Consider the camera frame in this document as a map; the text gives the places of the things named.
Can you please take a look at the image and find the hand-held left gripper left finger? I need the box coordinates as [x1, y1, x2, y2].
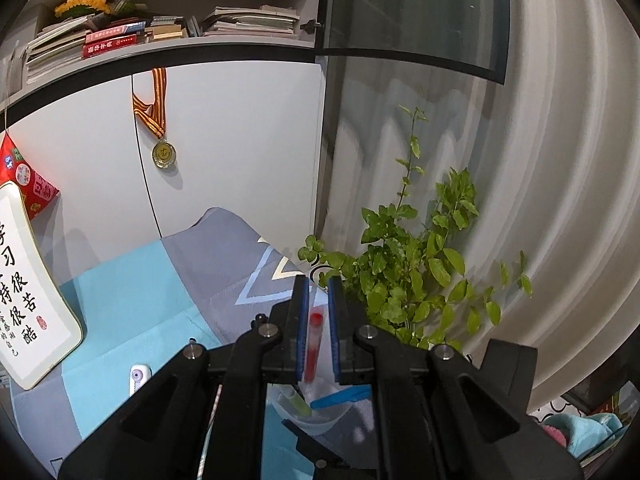
[57, 276, 311, 480]

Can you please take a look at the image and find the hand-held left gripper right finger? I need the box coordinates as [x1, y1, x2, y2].
[327, 276, 586, 480]

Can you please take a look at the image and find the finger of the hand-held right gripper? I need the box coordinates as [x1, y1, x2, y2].
[281, 419, 381, 480]

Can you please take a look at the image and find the red cap clear pen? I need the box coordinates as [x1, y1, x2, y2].
[302, 310, 325, 386]

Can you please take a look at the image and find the translucent plastic cup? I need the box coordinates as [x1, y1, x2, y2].
[267, 382, 373, 436]

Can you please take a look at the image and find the pale green pen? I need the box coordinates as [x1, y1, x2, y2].
[285, 391, 313, 417]

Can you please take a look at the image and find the blue pen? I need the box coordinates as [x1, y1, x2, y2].
[310, 385, 373, 409]

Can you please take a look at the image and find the green potted plant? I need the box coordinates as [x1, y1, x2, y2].
[298, 102, 533, 356]

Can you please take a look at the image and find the teal fleece cloth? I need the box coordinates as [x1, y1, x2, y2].
[537, 400, 626, 461]

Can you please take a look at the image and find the printed blue grey tablecloth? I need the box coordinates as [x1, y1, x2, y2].
[10, 206, 351, 480]

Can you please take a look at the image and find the white correction tape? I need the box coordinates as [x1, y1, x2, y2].
[129, 364, 152, 397]

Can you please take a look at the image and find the white curtain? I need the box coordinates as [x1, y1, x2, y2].
[320, 0, 640, 411]

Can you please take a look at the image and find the gold medal with striped ribbon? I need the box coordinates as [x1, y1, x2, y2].
[131, 67, 178, 170]

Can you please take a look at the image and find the framed calligraphy board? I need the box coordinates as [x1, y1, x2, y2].
[0, 180, 85, 391]

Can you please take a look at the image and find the red hanging ornament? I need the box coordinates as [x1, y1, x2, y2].
[0, 132, 61, 221]

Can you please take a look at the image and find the stack of loose papers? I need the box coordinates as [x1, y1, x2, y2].
[200, 5, 301, 37]

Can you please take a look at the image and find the stack of beige books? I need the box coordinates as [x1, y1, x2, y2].
[150, 15, 193, 42]

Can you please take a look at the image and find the dark glass cabinet door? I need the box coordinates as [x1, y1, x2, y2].
[317, 0, 511, 86]

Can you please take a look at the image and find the stack of red books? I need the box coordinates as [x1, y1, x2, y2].
[82, 20, 151, 58]

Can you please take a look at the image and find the large stack of magazines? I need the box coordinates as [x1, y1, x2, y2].
[22, 15, 91, 86]

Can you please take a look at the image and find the yellow flower garland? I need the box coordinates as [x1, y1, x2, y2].
[54, 0, 112, 17]

